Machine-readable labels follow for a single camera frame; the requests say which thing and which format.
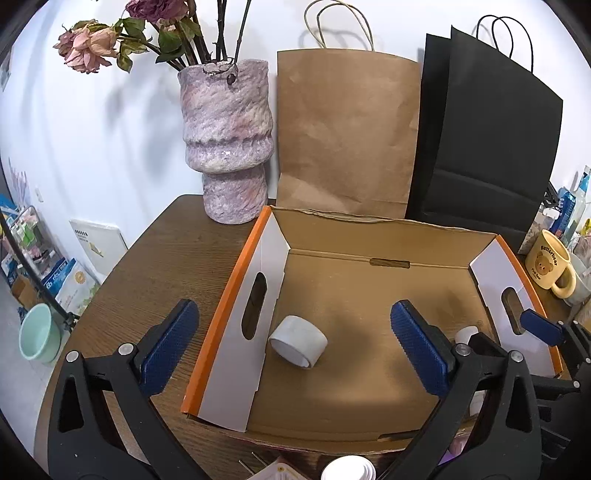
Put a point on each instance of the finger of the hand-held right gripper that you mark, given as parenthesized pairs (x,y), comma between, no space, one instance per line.
(487,346)
(540,325)

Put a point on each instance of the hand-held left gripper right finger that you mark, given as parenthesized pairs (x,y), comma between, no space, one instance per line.
(418,346)

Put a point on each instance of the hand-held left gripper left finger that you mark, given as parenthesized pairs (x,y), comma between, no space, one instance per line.
(168,346)

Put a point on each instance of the cardboard box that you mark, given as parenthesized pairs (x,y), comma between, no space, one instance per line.
(360,369)

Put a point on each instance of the white tape roll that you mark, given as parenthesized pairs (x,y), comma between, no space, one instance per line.
(300,339)

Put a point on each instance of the grey mug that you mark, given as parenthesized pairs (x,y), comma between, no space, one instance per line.
(582,286)

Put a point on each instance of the yellow bear mug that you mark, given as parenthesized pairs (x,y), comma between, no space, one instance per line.
(545,265)

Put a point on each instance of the white pouch with yellow circle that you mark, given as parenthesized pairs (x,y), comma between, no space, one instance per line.
(81,288)

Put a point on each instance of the black stand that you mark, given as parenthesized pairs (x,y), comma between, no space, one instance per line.
(64,316)

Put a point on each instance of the mint green bowl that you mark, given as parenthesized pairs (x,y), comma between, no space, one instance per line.
(39,332)

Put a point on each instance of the blue and white package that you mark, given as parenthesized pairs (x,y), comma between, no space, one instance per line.
(55,279)

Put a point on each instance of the clear glass bottle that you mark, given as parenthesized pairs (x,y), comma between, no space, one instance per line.
(582,194)

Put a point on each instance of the beige snack packet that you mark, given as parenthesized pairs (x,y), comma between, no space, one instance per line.
(281,471)

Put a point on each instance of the black paper bag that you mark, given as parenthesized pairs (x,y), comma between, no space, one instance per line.
(489,138)

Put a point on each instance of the brown paper bag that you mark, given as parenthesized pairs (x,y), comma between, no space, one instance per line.
(346,138)

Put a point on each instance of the purple ceramic vase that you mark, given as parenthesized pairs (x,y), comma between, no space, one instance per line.
(226,129)

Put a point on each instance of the dried roses bouquet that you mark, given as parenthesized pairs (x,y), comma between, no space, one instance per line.
(92,46)

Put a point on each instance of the white board against wall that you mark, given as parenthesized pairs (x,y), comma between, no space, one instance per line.
(99,244)

